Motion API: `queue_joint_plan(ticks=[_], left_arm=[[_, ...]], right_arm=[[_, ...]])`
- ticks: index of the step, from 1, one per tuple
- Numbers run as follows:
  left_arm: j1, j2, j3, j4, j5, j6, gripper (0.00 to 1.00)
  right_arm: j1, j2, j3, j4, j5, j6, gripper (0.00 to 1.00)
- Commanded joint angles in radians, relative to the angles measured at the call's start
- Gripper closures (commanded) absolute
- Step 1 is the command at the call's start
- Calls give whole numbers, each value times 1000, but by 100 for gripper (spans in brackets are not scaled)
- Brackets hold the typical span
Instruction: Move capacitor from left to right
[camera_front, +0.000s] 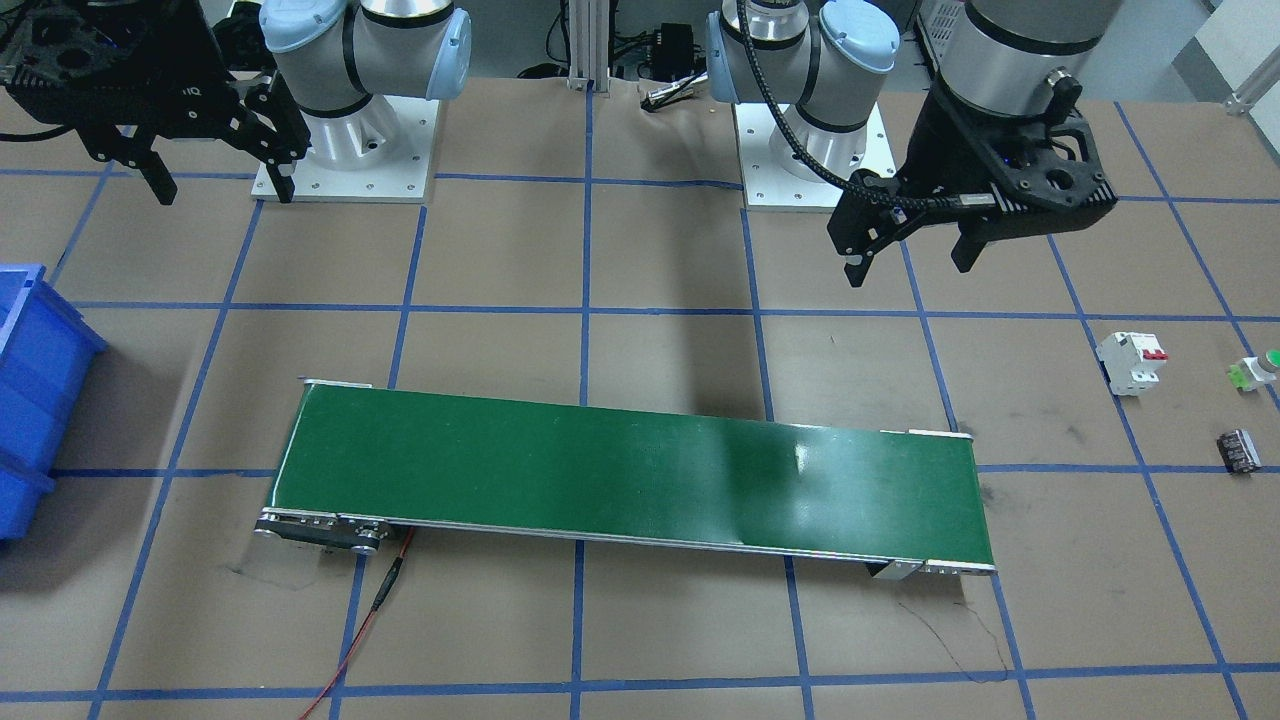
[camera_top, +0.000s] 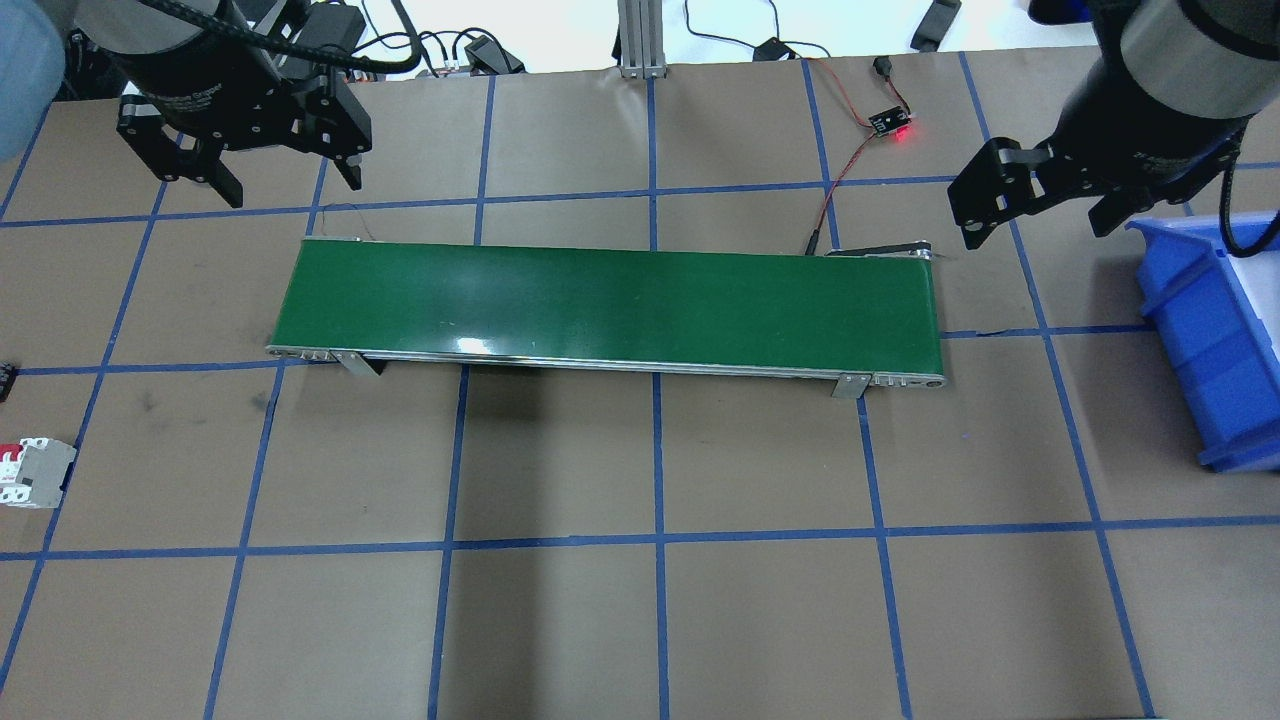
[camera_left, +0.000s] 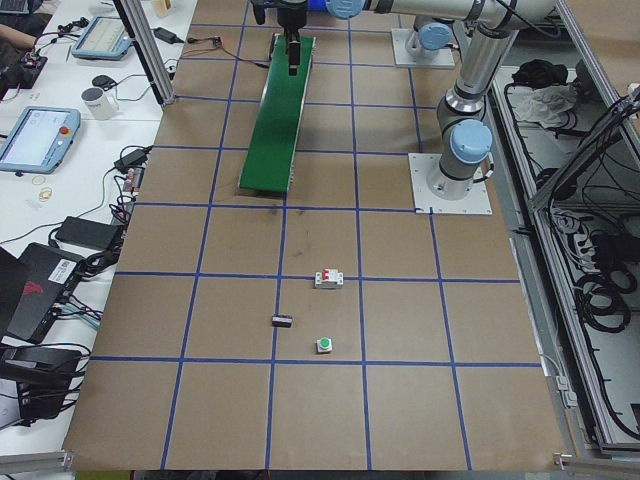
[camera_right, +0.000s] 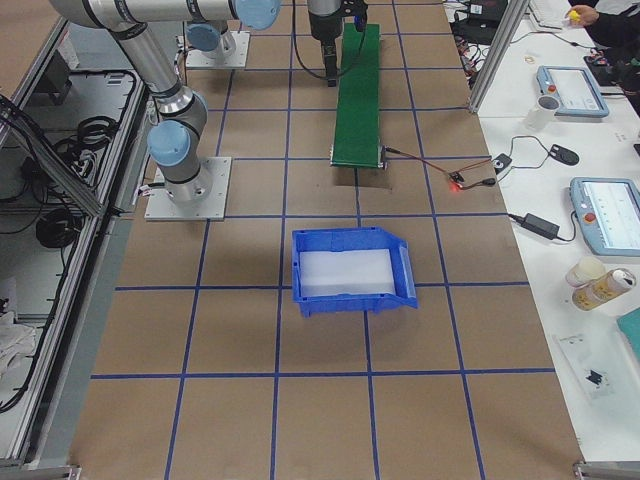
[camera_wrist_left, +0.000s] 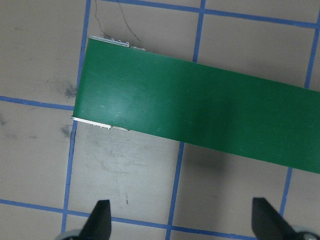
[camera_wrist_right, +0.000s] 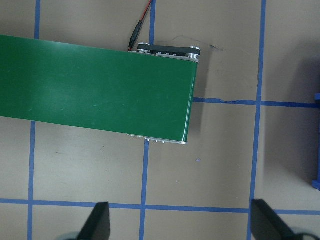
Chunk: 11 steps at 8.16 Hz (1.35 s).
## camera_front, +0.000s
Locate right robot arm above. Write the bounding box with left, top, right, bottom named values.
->
left=3, top=1, right=472, bottom=205

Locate silver metal connector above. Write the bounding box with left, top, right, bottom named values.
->
left=640, top=73, right=708, bottom=113

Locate aluminium frame post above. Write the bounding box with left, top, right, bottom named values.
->
left=566, top=0, right=613, bottom=94

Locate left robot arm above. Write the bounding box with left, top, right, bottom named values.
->
left=705, top=1, right=1120, bottom=288

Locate blue plastic bin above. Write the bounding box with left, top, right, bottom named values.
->
left=1, top=264, right=108, bottom=541

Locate red and black cable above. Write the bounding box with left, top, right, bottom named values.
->
left=297, top=527, right=417, bottom=720

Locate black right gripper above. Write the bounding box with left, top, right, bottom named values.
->
left=3, top=1, right=310, bottom=206

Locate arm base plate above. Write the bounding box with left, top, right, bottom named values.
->
left=289, top=95, right=442, bottom=205
left=733, top=102, right=899, bottom=210

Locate black capacitor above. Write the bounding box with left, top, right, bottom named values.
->
left=1216, top=428, right=1263, bottom=475

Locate black corrugated cable conduit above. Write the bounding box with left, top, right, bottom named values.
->
left=733, top=0, right=1001, bottom=213

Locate white circuit breaker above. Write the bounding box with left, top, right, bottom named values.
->
left=1094, top=332, right=1169, bottom=397

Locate green push button switch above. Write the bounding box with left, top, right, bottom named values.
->
left=1226, top=348, right=1280, bottom=392

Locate green conveyor belt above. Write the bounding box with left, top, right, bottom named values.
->
left=255, top=380, right=996, bottom=579

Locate black power adapter box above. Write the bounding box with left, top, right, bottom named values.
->
left=650, top=23, right=695, bottom=82

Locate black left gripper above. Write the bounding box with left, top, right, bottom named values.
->
left=827, top=70, right=1117, bottom=288

